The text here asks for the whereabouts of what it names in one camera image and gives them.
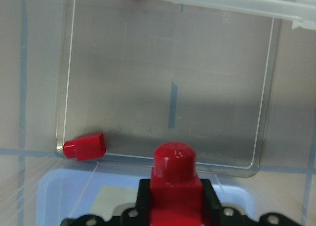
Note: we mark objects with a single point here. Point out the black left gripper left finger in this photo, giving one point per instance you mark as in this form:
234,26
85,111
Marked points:
139,215

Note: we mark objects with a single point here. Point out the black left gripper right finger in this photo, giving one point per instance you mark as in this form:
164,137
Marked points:
213,213

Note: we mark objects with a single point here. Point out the red block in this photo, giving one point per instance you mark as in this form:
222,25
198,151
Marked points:
175,188
86,147

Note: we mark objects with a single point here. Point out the red block in box corner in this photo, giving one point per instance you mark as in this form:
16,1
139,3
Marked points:
86,147

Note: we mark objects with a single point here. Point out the clear plastic storage box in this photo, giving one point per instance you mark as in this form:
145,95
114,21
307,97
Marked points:
240,89

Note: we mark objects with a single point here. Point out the blue plastic tray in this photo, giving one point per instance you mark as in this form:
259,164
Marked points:
72,193

